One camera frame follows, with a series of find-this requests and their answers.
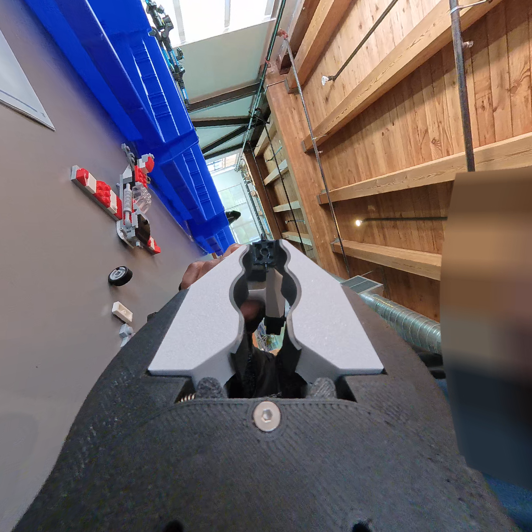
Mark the small grey toy brick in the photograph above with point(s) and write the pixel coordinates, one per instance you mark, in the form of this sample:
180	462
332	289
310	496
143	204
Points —
126	332

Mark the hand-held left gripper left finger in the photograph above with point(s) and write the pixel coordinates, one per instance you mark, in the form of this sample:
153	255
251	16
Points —
199	332

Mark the person's right hand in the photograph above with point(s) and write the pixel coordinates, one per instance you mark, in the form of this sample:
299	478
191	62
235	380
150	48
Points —
204	268

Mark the silver ventilation duct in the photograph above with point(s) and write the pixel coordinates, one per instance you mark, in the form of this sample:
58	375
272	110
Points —
399	316

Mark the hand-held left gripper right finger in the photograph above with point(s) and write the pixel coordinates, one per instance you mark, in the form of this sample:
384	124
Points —
332	332

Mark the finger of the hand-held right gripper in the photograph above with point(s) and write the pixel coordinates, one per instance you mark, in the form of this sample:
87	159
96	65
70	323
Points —
273	303

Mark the small black toy wheel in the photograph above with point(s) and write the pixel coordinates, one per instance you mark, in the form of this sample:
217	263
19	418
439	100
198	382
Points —
120	276

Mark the person's legs in jeans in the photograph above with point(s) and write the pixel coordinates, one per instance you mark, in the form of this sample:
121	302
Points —
511	509

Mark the red white toy brick airplane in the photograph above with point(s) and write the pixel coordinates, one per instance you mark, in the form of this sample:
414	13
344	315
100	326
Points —
125	199

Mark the white instruction booklet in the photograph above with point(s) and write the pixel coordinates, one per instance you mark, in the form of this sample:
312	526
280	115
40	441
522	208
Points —
21	75

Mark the blue plastic bin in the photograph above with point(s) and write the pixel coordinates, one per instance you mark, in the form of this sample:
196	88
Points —
195	183
100	58

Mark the grey desk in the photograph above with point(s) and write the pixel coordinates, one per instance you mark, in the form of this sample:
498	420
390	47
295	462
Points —
50	349

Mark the small grey toy piece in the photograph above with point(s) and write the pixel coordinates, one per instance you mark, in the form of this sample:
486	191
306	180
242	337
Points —
266	251

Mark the black camera tripod rig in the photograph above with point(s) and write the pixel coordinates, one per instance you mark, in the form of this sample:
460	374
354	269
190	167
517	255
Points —
166	33

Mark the small beige toy brick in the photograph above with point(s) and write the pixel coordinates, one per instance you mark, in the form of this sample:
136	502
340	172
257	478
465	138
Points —
122	312

